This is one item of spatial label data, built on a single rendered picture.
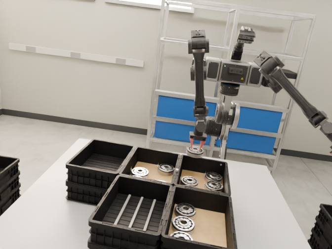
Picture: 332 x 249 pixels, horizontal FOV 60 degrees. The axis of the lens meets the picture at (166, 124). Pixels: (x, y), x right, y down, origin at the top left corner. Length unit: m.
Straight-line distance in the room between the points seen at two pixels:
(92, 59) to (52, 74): 0.71
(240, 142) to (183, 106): 0.86
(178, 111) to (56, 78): 2.14
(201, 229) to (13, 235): 0.87
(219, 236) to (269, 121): 2.50
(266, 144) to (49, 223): 2.86
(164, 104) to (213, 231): 2.36
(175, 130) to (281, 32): 2.04
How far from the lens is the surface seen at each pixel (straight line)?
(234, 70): 2.00
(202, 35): 1.56
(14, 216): 1.71
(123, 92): 4.54
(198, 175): 1.87
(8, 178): 2.44
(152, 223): 1.42
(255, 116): 3.69
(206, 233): 1.42
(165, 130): 3.67
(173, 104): 3.57
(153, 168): 1.87
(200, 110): 1.66
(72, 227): 1.60
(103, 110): 4.69
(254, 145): 3.81
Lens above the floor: 1.70
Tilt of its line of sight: 19 degrees down
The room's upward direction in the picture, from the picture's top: 7 degrees clockwise
